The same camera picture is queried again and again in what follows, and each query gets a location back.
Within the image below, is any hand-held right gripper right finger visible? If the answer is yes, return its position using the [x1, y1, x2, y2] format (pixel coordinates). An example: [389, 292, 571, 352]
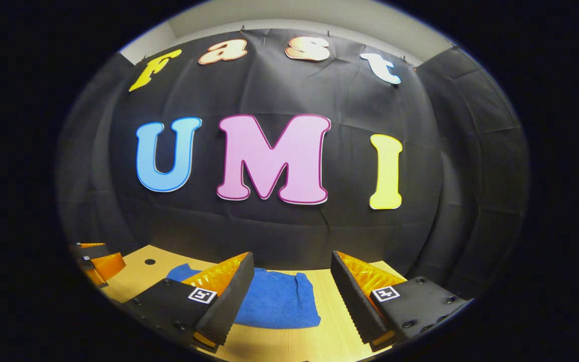
[331, 250, 471, 350]

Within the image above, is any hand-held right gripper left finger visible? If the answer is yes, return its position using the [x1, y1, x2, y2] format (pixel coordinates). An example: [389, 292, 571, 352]
[119, 251, 255, 350]

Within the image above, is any blue corduroy shirt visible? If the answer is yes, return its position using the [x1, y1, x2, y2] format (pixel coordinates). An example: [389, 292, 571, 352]
[166, 263, 321, 330]

